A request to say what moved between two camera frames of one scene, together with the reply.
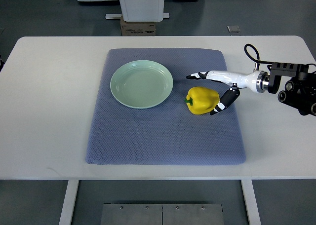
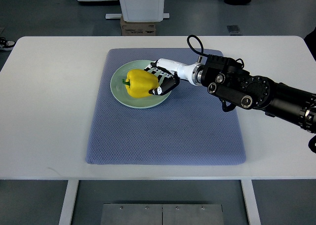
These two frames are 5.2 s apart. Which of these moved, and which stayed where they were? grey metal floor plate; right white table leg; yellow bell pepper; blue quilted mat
Moved: yellow bell pepper
Stayed: grey metal floor plate; right white table leg; blue quilted mat
